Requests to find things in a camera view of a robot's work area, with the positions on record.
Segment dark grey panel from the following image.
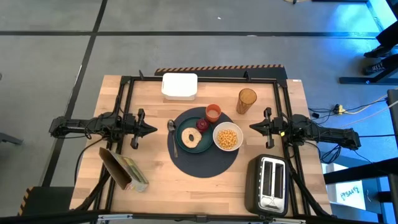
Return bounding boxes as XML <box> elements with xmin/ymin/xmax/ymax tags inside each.
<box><xmin>387</xmin><ymin>89</ymin><xmax>398</xmax><ymax>147</ymax></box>

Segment orange plastic cup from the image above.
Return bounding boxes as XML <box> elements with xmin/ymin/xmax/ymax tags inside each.
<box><xmin>205</xmin><ymin>103</ymin><xmax>223</xmax><ymax>124</ymax></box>

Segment small black hazard-striped mat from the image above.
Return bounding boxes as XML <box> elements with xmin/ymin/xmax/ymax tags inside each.
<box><xmin>17</xmin><ymin>185</ymin><xmax>75</xmax><ymax>216</ymax></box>

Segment black metal table frame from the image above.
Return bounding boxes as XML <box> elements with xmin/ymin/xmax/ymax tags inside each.
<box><xmin>74</xmin><ymin>70</ymin><xmax>335</xmax><ymax>218</ymax></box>

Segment white lidded plastic container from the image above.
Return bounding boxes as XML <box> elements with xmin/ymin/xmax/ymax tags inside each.
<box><xmin>160</xmin><ymin>72</ymin><xmax>199</xmax><ymax>101</ymax></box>

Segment grey chair leg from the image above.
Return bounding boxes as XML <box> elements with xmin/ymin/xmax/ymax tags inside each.
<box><xmin>0</xmin><ymin>132</ymin><xmax>24</xmax><ymax>146</ymax></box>

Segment black desk frame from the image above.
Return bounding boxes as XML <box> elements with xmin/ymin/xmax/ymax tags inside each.
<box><xmin>338</xmin><ymin>52</ymin><xmax>398</xmax><ymax>85</ymax></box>

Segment black floor cable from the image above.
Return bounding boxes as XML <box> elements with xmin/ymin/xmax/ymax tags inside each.
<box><xmin>307</xmin><ymin>98</ymin><xmax>389</xmax><ymax>122</ymax></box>

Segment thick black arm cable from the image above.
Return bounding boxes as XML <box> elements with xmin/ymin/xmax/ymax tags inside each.
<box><xmin>286</xmin><ymin>160</ymin><xmax>331</xmax><ymax>218</ymax></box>
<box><xmin>73</xmin><ymin>136</ymin><xmax>113</xmax><ymax>213</ymax></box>

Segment long black hazard-striped mat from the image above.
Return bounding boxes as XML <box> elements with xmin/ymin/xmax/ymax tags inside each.
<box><xmin>154</xmin><ymin>64</ymin><xmax>289</xmax><ymax>81</ymax></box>

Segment green and purple cereal box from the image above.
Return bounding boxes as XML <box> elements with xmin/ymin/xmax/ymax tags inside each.
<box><xmin>98</xmin><ymin>147</ymin><xmax>150</xmax><ymax>192</ymax></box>

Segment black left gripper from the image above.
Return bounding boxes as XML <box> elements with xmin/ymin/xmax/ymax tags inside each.
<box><xmin>123</xmin><ymin>108</ymin><xmax>158</xmax><ymax>150</ymax></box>

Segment white floor cable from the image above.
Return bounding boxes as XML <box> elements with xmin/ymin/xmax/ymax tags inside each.
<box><xmin>341</xmin><ymin>93</ymin><xmax>398</xmax><ymax>116</ymax></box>

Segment silver metal spoon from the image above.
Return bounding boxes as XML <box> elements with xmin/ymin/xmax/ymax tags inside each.
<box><xmin>167</xmin><ymin>119</ymin><xmax>179</xmax><ymax>159</ymax></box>

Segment dark grey round placemat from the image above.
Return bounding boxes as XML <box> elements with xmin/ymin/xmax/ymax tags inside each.
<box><xmin>167</xmin><ymin>106</ymin><xmax>240</xmax><ymax>179</ymax></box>

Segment black furniture frame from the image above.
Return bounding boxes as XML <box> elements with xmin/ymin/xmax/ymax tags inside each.
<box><xmin>323</xmin><ymin>157</ymin><xmax>398</xmax><ymax>224</ymax></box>

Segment person's shoe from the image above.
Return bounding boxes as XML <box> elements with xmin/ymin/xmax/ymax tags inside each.
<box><xmin>363</xmin><ymin>45</ymin><xmax>390</xmax><ymax>59</ymax></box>
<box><xmin>362</xmin><ymin>60</ymin><xmax>389</xmax><ymax>76</ymax></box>

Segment white printed paper sign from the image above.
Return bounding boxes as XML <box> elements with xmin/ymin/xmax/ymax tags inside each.
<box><xmin>335</xmin><ymin>182</ymin><xmax>367</xmax><ymax>211</ymax></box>

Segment black and silver toaster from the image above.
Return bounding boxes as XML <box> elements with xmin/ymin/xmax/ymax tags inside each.
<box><xmin>244</xmin><ymin>154</ymin><xmax>290</xmax><ymax>218</ymax></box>

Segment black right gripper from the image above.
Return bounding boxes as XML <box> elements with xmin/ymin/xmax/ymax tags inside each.
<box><xmin>249</xmin><ymin>106</ymin><xmax>284</xmax><ymax>150</ymax></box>

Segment dark green plate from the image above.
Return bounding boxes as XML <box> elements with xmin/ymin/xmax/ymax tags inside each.
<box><xmin>175</xmin><ymin>116</ymin><xmax>215</xmax><ymax>154</ymax></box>

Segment yellow cereal balls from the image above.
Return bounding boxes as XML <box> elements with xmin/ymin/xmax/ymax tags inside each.
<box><xmin>216</xmin><ymin>129</ymin><xmax>239</xmax><ymax>151</ymax></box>

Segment white bowl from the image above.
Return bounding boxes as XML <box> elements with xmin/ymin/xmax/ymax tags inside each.
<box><xmin>212</xmin><ymin>121</ymin><xmax>244</xmax><ymax>152</ymax></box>

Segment dark red round fruit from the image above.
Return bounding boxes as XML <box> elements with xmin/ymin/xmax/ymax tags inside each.
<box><xmin>195</xmin><ymin>118</ymin><xmax>210</xmax><ymax>134</ymax></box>

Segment person's leg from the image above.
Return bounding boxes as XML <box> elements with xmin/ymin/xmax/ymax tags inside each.
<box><xmin>375</xmin><ymin>18</ymin><xmax>398</xmax><ymax>47</ymax></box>

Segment beige bagel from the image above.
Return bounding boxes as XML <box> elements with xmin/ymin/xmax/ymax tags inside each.
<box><xmin>181</xmin><ymin>127</ymin><xmax>203</xmax><ymax>149</ymax></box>

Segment tall amber tumbler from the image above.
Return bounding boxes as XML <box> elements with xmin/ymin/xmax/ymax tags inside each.
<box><xmin>235</xmin><ymin>88</ymin><xmax>258</xmax><ymax>115</ymax></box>

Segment black aluminium crossbeam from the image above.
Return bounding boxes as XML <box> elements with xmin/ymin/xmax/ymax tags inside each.
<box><xmin>0</xmin><ymin>208</ymin><xmax>398</xmax><ymax>224</ymax></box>

